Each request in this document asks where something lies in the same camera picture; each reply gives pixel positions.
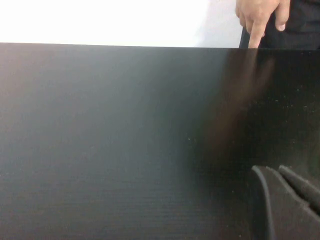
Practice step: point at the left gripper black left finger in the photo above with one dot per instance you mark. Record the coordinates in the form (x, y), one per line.
(282, 215)

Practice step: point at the person's black shirt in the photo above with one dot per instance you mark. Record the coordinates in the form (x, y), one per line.
(308, 13)

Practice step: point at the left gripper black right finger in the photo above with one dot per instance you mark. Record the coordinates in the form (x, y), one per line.
(305, 190)

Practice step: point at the person's right hand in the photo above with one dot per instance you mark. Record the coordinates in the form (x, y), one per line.
(257, 15)

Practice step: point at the person's dark trousers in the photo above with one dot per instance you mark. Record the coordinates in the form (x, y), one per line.
(295, 41)

